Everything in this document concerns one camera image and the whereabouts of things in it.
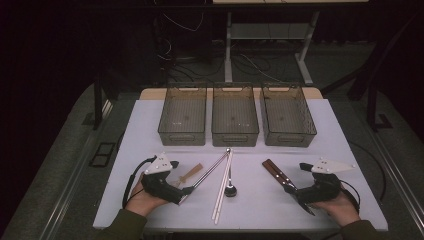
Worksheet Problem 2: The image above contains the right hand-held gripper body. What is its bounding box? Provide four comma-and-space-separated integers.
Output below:
294, 157, 356, 205

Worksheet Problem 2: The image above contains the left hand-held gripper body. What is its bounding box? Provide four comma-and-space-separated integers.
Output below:
140, 152, 185, 205

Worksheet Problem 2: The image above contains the knife with light brown handle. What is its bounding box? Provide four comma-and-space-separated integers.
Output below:
261, 160, 316, 217

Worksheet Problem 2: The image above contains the knife with dark brown handle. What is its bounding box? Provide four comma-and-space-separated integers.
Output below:
265, 158, 316, 216

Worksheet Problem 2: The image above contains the transparent brown plastic bin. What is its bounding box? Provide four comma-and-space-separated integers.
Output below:
259, 82, 318, 148
211, 82, 260, 148
157, 83, 208, 147

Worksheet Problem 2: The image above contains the person's left hand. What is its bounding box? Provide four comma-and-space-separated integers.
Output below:
124, 173, 169, 218

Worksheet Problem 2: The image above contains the person's right hand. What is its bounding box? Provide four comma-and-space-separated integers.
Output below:
311, 191, 362, 228

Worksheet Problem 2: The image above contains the black metal stand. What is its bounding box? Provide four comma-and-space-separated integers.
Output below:
92, 71, 115, 131
319, 13, 424, 133

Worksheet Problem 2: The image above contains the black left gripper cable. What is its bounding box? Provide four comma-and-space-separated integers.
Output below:
121, 155, 158, 210

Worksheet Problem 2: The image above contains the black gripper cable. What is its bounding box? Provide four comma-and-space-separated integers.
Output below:
339, 179, 362, 214
121, 155, 158, 210

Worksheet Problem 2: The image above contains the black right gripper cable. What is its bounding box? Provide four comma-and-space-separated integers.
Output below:
339, 179, 362, 214

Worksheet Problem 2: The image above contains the metal-handled black spoon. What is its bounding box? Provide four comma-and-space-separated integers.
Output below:
224, 147, 238, 198

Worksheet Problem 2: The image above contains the black floor socket frame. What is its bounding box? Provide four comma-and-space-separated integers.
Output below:
88, 142, 116, 168

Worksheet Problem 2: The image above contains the black floor cable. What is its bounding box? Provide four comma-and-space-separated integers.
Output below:
348, 141, 388, 203

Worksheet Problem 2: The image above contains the aluminium floor rail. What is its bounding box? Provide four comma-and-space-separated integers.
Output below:
39, 99, 115, 240
362, 123, 424, 232

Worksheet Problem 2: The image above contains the tangle of black floor cables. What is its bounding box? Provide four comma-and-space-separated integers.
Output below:
164, 54, 228, 84

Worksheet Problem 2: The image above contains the white floor cable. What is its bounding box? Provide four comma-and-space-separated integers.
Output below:
239, 53, 285, 83

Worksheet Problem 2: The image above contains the thin hanging cable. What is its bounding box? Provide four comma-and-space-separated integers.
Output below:
154, 0, 205, 33

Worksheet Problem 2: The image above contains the white metal-frame desk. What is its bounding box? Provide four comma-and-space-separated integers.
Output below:
212, 0, 369, 86

